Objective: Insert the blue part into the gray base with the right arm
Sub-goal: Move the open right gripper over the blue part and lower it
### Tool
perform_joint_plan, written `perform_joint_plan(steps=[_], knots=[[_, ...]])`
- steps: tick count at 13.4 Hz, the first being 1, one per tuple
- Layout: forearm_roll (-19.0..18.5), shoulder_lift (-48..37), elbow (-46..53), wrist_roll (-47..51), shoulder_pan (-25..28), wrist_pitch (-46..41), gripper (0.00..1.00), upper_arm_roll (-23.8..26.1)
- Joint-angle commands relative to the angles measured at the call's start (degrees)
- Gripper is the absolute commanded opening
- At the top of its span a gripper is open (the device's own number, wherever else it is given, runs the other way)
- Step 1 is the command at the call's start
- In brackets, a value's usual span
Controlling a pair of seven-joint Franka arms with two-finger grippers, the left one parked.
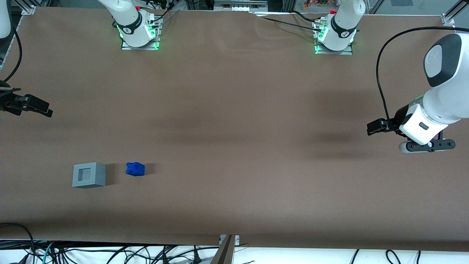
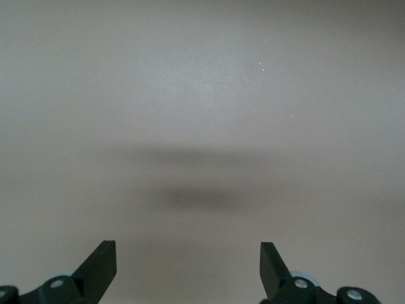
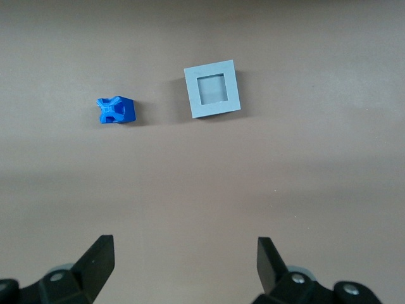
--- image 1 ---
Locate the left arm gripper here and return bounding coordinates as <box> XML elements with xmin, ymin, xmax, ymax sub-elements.
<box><xmin>367</xmin><ymin>104</ymin><xmax>448</xmax><ymax>146</ymax></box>

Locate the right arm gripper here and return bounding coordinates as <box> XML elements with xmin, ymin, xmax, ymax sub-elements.
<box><xmin>0</xmin><ymin>81</ymin><xmax>53</xmax><ymax>118</ymax></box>

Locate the blue plastic part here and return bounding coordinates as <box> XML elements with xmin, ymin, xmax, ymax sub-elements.
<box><xmin>126</xmin><ymin>162</ymin><xmax>145</xmax><ymax>177</ymax></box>

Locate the gray square base block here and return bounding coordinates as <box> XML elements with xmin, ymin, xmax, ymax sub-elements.
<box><xmin>72</xmin><ymin>162</ymin><xmax>107</xmax><ymax>189</ymax></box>

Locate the black left arm wrist cable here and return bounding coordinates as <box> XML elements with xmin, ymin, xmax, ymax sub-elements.
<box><xmin>376</xmin><ymin>26</ymin><xmax>469</xmax><ymax>127</ymax></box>

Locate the black arm wrist cable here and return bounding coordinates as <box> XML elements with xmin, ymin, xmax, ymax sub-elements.
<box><xmin>1</xmin><ymin>30</ymin><xmax>23</xmax><ymax>83</ymax></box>
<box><xmin>376</xmin><ymin>26</ymin><xmax>469</xmax><ymax>127</ymax></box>

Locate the black right arm wrist cable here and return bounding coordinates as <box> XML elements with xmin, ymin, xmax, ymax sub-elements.
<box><xmin>1</xmin><ymin>30</ymin><xmax>23</xmax><ymax>83</ymax></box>

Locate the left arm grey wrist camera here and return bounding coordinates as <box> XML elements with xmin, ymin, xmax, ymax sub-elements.
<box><xmin>399</xmin><ymin>139</ymin><xmax>456</xmax><ymax>154</ymax></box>

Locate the black looped floor cable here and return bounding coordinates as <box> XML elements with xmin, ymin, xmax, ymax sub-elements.
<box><xmin>0</xmin><ymin>222</ymin><xmax>36</xmax><ymax>264</ymax></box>

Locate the short black table cable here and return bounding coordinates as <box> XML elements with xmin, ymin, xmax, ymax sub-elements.
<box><xmin>291</xmin><ymin>10</ymin><xmax>320</xmax><ymax>23</ymax></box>

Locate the long black table cable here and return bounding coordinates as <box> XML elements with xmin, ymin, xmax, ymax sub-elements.
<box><xmin>249</xmin><ymin>11</ymin><xmax>324</xmax><ymax>33</ymax></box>

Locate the teal floor cable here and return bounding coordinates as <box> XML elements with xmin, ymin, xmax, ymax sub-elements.
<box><xmin>41</xmin><ymin>241</ymin><xmax>56</xmax><ymax>264</ymax></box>

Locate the aluminium table edge bracket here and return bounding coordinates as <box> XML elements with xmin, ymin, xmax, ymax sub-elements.
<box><xmin>219</xmin><ymin>234</ymin><xmax>240</xmax><ymax>246</ymax></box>

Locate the grey metal support post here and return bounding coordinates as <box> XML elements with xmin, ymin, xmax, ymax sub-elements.
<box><xmin>210</xmin><ymin>235</ymin><xmax>236</xmax><ymax>264</ymax></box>

